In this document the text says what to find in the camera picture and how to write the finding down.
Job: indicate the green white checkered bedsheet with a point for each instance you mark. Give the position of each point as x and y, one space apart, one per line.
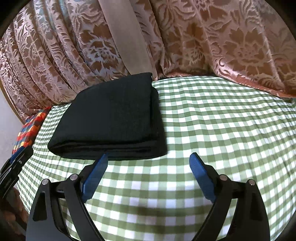
241 132

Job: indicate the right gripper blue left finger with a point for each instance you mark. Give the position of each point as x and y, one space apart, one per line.
46 220

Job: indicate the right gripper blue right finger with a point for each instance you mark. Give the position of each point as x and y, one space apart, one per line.
250 221

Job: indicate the colourful patchwork pillow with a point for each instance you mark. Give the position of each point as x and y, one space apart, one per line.
28 133

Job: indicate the brown floral curtain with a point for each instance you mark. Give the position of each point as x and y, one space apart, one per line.
52 50

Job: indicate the black pants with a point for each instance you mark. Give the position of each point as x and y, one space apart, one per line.
120 118

